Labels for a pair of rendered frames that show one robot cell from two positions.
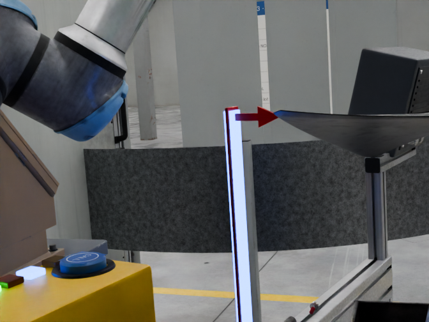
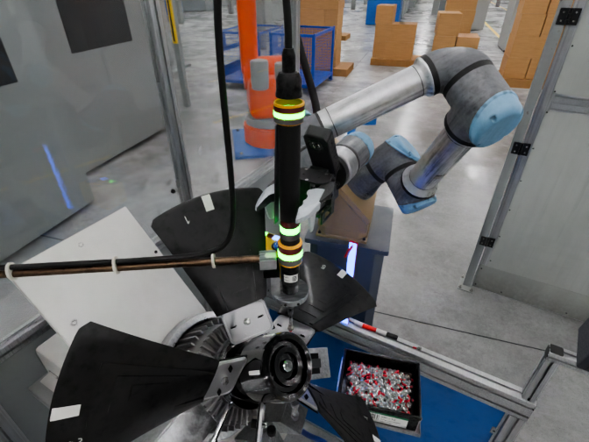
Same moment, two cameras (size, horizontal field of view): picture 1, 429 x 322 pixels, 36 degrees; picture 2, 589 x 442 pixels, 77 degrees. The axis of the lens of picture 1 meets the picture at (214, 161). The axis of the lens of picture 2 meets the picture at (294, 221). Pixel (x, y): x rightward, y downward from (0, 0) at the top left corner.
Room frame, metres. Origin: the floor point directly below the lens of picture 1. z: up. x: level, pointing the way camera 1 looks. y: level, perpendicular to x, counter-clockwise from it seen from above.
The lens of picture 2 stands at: (0.57, -0.83, 1.81)
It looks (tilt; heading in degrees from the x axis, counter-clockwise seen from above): 34 degrees down; 87
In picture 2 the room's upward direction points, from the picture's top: straight up
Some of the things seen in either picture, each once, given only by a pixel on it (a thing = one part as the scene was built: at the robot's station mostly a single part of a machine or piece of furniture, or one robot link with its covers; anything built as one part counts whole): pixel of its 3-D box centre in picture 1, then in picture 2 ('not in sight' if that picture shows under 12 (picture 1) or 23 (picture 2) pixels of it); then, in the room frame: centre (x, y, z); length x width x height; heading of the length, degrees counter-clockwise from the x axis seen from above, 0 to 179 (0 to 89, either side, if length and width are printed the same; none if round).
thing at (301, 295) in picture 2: not in sight; (285, 274); (0.57, -0.32, 1.34); 0.09 x 0.07 x 0.10; 3
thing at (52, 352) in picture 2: not in sight; (75, 360); (-0.01, -0.17, 0.92); 0.17 x 0.16 x 0.11; 148
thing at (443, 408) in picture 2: not in sight; (362, 404); (0.86, -0.07, 0.45); 0.82 x 0.02 x 0.66; 148
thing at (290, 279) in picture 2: not in sight; (289, 202); (0.58, -0.32, 1.50); 0.04 x 0.04 x 0.46
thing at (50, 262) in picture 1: (55, 261); not in sight; (0.58, 0.15, 1.08); 0.02 x 0.02 x 0.01; 58
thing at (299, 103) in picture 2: not in sight; (288, 111); (0.58, -0.32, 1.65); 0.04 x 0.04 x 0.03
